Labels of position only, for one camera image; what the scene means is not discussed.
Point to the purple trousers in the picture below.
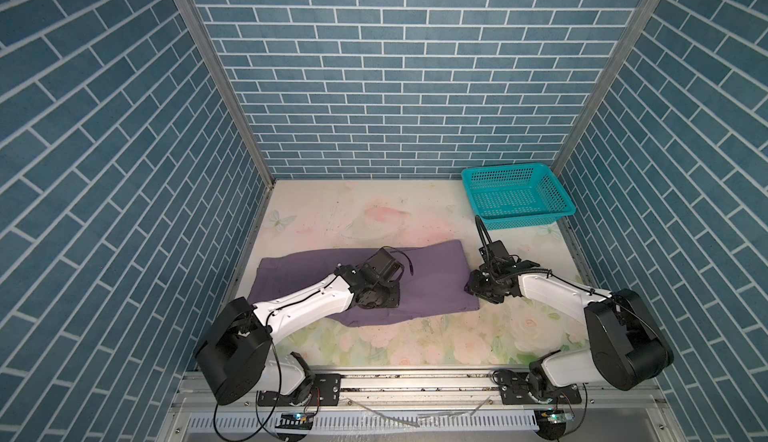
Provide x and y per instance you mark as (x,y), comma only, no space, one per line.
(435,287)

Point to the right side aluminium rail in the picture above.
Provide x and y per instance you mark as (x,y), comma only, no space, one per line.
(577,253)

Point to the left side aluminium rail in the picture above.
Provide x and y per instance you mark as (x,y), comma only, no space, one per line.
(243,275)

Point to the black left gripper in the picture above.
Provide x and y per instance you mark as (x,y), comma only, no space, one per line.
(394,302)

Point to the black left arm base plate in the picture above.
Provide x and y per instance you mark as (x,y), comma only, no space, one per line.
(322,389)

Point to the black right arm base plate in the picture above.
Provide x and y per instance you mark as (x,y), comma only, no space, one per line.
(520,388)

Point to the left rear aluminium corner post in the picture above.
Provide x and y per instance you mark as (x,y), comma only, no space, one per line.
(201,38)

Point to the aluminium rail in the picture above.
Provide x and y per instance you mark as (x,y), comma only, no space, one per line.
(243,275)
(577,253)
(460,388)

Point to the aluminium corner post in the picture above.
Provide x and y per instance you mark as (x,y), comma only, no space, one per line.
(619,55)
(201,38)

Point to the white vented cable duct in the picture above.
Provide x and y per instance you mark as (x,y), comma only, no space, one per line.
(360,422)

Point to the teal plastic basket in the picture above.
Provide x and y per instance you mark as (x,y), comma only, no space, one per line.
(516,196)

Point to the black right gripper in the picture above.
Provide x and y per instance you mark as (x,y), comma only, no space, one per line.
(472,284)

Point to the right green circuit board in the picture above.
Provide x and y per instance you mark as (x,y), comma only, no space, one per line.
(552,417)

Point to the green circuit board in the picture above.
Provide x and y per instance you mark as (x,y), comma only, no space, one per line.
(552,417)
(295,421)

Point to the right rear aluminium corner post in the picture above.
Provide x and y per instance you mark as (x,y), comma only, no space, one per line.
(619,55)

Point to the left green circuit board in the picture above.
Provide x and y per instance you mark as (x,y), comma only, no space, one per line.
(295,421)

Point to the aluminium front rail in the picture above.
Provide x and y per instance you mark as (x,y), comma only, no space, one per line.
(460,388)

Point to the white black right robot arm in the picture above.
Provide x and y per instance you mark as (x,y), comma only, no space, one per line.
(626,345)

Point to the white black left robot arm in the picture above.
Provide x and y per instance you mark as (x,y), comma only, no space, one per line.
(237,354)

